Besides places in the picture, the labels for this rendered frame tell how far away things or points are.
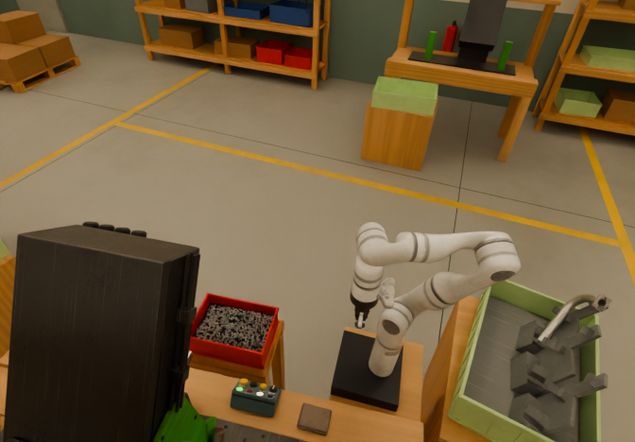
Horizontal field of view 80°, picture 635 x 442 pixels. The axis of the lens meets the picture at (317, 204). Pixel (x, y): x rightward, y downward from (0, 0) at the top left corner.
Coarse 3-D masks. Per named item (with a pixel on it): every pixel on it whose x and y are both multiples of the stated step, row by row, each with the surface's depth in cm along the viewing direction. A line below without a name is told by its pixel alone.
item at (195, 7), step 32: (160, 0) 615; (192, 0) 556; (288, 0) 547; (160, 32) 610; (192, 32) 597; (224, 32) 564; (288, 32) 525; (224, 64) 595; (256, 64) 573; (288, 64) 561; (320, 64) 576
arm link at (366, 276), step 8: (368, 224) 89; (376, 224) 89; (360, 232) 89; (360, 264) 92; (368, 264) 91; (360, 272) 91; (368, 272) 90; (376, 272) 91; (360, 280) 93; (368, 280) 92; (376, 280) 92
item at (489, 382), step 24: (504, 312) 167; (528, 312) 167; (480, 336) 157; (504, 336) 157; (480, 360) 149; (504, 360) 149; (576, 360) 150; (480, 384) 141; (504, 384) 142; (504, 408) 135; (576, 408) 136; (576, 432) 130
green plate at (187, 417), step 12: (180, 408) 94; (192, 408) 98; (168, 420) 89; (180, 420) 93; (192, 420) 98; (204, 420) 102; (168, 432) 89; (180, 432) 93; (192, 432) 97; (204, 432) 102
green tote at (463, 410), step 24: (504, 288) 169; (528, 288) 163; (480, 312) 160; (552, 312) 163; (456, 384) 144; (456, 408) 132; (480, 408) 124; (480, 432) 132; (504, 432) 126; (528, 432) 119; (600, 432) 119
